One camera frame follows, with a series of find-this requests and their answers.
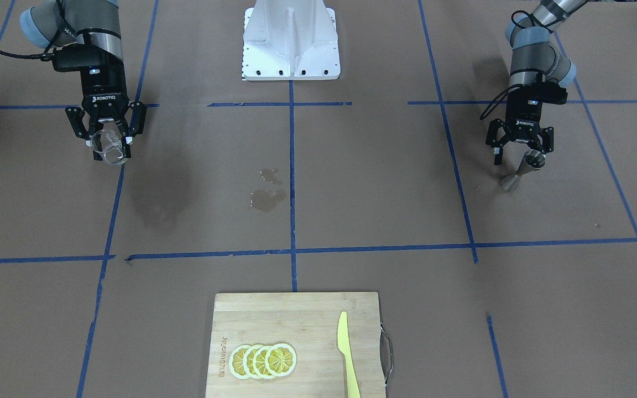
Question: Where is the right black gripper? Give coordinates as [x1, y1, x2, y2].
[65, 64, 148, 161]

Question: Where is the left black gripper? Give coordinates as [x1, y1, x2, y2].
[485, 91, 554, 166]

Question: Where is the steel jigger shaker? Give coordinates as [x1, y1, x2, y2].
[499, 149, 546, 192]

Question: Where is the clear glass measuring cup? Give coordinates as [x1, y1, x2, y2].
[89, 129, 127, 166]

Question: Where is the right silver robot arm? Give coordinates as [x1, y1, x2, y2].
[19, 1, 148, 165]

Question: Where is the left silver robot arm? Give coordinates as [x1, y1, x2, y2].
[479, 1, 586, 165]

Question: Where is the yellow plastic knife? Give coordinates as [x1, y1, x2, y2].
[337, 311, 361, 397]

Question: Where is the bamboo cutting board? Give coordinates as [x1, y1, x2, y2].
[205, 292, 387, 397]

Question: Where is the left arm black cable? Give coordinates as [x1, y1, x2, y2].
[480, 83, 518, 121]

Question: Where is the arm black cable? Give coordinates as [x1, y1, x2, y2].
[0, 25, 59, 60]
[480, 83, 518, 121]

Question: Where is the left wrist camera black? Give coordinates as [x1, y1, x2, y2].
[520, 82, 568, 105]

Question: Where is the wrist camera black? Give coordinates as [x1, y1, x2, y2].
[51, 44, 109, 72]
[520, 82, 568, 105]

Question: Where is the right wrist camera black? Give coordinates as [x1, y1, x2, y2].
[51, 44, 109, 72]

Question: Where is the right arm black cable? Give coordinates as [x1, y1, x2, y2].
[0, 25, 59, 60]

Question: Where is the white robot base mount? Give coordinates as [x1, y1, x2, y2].
[241, 1, 341, 81]

